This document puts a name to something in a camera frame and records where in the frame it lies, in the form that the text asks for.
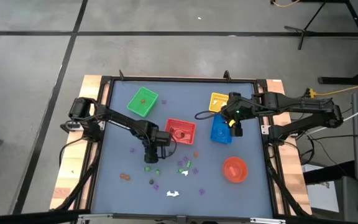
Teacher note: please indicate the orange translucent pumpkin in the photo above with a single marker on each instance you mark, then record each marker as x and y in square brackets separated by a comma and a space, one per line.
[122, 176]
[195, 154]
[128, 178]
[142, 101]

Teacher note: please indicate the orange plastic bowl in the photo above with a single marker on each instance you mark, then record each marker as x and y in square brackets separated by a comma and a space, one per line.
[242, 169]

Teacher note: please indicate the black tripod stand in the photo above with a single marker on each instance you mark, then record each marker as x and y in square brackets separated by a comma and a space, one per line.
[303, 35]

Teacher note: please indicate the blue plastic basket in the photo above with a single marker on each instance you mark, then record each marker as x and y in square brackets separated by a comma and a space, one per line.
[216, 138]

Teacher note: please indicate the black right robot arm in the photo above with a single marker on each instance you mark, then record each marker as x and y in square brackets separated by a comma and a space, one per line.
[291, 101]

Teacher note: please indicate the black desk leg frame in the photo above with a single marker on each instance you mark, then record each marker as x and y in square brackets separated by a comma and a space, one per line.
[337, 81]

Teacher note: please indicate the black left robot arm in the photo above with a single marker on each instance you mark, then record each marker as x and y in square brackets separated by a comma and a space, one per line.
[120, 119]

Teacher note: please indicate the white plastic ghost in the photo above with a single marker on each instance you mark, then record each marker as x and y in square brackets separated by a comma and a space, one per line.
[223, 104]
[176, 193]
[169, 194]
[185, 173]

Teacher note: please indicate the green plastic basket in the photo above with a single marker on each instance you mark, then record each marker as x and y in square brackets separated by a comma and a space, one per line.
[137, 107]

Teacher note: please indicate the black metal beam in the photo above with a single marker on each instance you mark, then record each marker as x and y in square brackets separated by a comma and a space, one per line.
[328, 174]

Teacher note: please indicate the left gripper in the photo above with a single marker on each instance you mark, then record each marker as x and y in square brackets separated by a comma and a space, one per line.
[152, 144]

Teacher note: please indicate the black aluminium table frame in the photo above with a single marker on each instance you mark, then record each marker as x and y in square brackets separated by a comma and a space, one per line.
[182, 78]

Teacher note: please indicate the yellow plastic basket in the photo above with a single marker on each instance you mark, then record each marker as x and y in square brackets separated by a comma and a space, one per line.
[214, 102]

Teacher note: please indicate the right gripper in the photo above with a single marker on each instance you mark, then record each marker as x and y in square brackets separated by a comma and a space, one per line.
[236, 115]

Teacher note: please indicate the silver aluminium crossbar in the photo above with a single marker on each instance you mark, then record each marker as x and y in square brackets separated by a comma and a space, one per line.
[135, 216]

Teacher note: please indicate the green plastic skeleton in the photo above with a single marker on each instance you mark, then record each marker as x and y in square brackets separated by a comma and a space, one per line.
[148, 169]
[157, 171]
[181, 170]
[188, 163]

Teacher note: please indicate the red plastic basket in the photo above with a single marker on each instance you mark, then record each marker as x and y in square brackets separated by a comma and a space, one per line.
[188, 124]

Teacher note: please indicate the white box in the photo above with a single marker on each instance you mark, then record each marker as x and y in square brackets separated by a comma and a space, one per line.
[319, 196]

